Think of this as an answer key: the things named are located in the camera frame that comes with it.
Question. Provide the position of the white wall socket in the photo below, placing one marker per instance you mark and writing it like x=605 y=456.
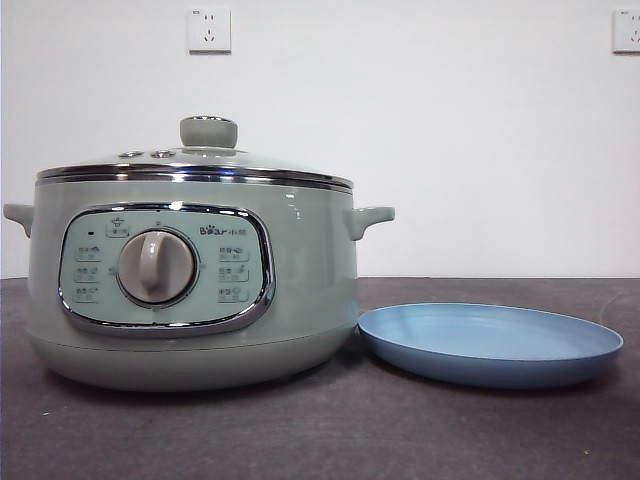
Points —
x=627 y=31
x=210 y=30

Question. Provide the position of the blue plate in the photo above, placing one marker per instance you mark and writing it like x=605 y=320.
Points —
x=490 y=345

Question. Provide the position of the glass lid with green knob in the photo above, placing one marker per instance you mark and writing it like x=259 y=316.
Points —
x=209 y=132

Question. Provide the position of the pale green electric steamer pot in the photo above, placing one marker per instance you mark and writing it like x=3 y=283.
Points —
x=310 y=250

